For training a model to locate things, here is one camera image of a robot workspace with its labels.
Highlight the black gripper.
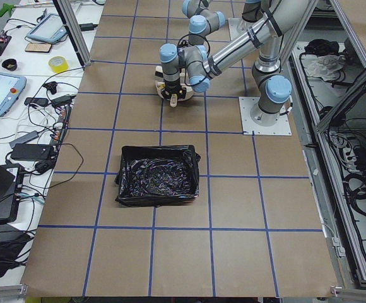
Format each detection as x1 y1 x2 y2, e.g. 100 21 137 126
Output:
162 83 185 97

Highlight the blue teach pendant near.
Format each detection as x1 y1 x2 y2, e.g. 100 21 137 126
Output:
0 72 27 117

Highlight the pink bin with black bag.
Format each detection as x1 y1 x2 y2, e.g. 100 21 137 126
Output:
115 145 201 207

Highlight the blue teach pendant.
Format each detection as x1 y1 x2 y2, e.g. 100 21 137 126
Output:
26 13 67 44
0 72 27 117

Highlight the black power adapter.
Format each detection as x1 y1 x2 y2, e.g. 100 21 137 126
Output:
11 143 54 161

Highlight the blue teach pendant far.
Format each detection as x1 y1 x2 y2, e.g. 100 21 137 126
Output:
26 13 67 44

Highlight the aluminium frame post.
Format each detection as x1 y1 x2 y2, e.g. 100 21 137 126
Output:
53 0 91 68

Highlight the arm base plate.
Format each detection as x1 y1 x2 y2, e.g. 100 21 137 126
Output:
239 97 292 136
228 18 252 40

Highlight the wooden phone case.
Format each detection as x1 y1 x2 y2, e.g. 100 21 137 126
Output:
25 43 52 53

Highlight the power strip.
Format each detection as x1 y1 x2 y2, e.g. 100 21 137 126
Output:
50 105 72 145

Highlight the beige plastic dustpan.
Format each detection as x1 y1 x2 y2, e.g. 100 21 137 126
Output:
155 66 194 107

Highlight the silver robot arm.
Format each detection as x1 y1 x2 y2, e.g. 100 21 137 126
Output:
182 0 225 46
155 1 312 114

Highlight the yellow tape roll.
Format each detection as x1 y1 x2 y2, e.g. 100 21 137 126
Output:
48 56 69 73

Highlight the white crumpled cloth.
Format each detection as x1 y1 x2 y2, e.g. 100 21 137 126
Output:
305 55 345 81

